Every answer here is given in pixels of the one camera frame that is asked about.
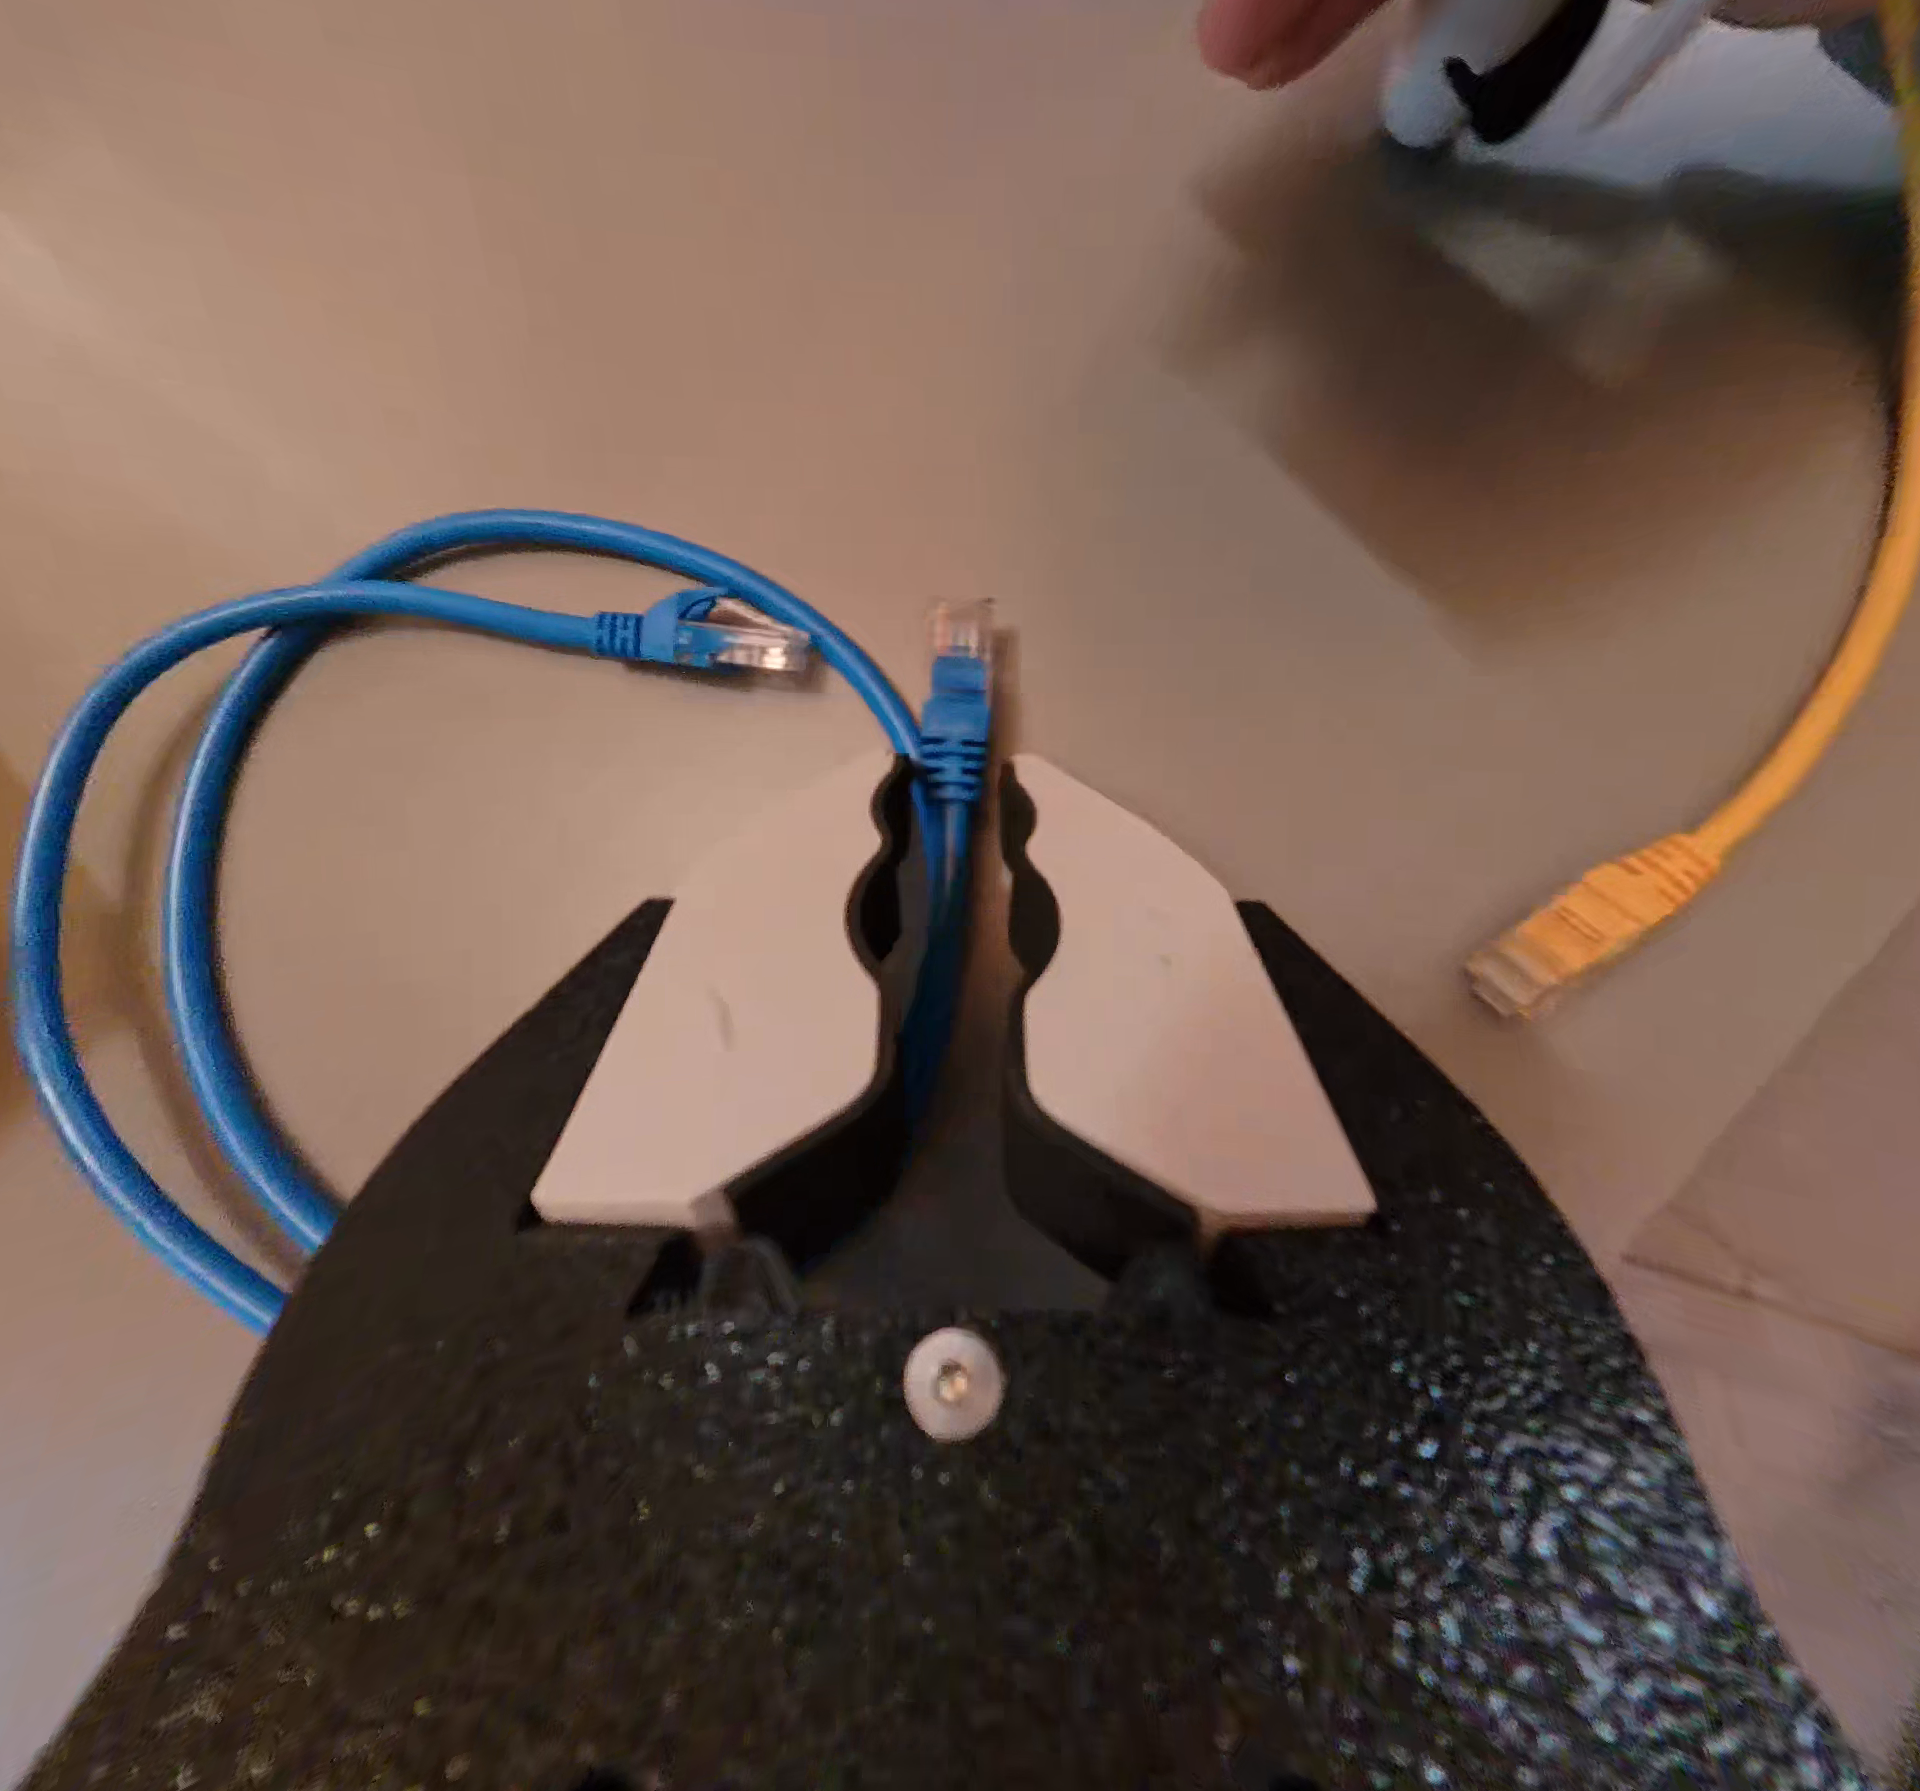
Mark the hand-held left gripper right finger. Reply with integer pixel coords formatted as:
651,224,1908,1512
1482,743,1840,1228
995,753,1381,1283

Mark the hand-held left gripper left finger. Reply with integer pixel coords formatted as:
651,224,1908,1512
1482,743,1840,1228
527,748,920,1268

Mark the blue network cable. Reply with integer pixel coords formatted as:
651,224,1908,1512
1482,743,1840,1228
6,507,998,1334

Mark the yellow network cable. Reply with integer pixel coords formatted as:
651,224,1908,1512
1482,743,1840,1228
1461,0,1920,1019

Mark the grey desk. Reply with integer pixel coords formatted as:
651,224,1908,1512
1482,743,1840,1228
0,0,1920,1733

